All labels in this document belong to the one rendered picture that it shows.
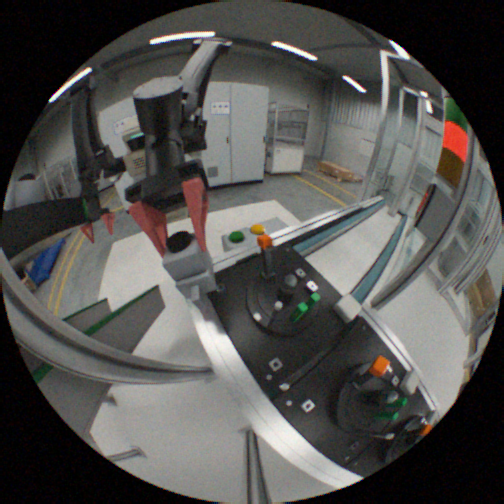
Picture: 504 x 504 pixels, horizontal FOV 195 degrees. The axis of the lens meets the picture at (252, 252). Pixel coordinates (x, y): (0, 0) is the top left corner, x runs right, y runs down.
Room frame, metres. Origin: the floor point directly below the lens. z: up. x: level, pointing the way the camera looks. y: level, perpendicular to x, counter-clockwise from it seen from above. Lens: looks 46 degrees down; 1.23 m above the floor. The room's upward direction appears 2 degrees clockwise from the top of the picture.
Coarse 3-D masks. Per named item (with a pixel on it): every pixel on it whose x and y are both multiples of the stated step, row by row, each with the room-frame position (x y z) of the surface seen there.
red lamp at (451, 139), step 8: (448, 128) 0.14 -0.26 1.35; (456, 128) 0.12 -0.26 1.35; (448, 136) 0.13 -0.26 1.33; (456, 136) 0.12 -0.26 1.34; (464, 136) 0.11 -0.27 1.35; (448, 144) 0.13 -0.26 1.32; (456, 144) 0.12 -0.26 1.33; (464, 144) 0.11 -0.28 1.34; (456, 152) 0.12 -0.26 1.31; (464, 152) 0.11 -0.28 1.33; (464, 160) 0.11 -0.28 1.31
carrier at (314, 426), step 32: (352, 352) 0.01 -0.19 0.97; (384, 352) -0.02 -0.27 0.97; (320, 384) -0.04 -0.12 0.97; (352, 384) -0.05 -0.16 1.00; (384, 384) -0.08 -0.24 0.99; (416, 384) -0.13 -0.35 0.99; (288, 416) -0.09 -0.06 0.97; (320, 416) -0.10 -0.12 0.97; (352, 416) -0.11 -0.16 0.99; (384, 416) -0.13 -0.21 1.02; (320, 448) -0.17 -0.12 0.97
